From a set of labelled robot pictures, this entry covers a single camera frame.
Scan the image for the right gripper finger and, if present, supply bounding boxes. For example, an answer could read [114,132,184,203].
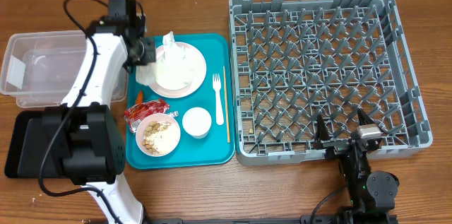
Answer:
[357,108,375,126]
[314,114,331,142]

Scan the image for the white napkin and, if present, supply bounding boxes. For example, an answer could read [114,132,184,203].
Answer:
[136,63,155,86]

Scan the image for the white tissue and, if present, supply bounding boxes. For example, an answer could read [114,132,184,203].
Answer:
[156,31,187,75]

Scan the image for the orange carrot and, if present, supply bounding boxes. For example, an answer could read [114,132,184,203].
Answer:
[135,90,144,104]

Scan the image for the red snack wrapper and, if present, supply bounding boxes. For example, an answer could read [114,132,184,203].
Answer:
[124,98,179,134]

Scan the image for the pink bowl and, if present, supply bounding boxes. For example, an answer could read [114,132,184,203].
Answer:
[135,113,181,157]

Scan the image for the rice and peanuts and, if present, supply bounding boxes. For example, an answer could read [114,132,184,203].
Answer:
[141,121,180,156]

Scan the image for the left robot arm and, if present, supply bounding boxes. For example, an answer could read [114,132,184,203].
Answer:
[37,0,156,223]

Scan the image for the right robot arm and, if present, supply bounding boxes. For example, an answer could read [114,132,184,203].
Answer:
[309,108,400,223]

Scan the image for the grey dishwasher rack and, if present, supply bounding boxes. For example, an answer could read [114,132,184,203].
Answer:
[229,0,433,166]

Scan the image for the small white plate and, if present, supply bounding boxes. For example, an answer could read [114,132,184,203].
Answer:
[155,55,194,90]

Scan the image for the large pink plate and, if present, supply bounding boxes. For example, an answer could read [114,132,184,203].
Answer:
[149,42,207,98]

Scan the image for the white plastic fork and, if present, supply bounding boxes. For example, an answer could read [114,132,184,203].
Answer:
[213,73,224,126]

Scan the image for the wooden chopstick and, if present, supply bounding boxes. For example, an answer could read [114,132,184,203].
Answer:
[223,66,231,143]

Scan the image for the white paper cup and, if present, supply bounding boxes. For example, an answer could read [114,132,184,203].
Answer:
[182,107,212,139]

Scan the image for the teal serving tray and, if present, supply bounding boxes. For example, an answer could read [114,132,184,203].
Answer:
[126,33,236,170]

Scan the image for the clear plastic bin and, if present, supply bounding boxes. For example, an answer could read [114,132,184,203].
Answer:
[1,30,128,108]

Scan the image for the black tray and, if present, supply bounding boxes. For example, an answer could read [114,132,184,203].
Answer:
[4,110,51,179]

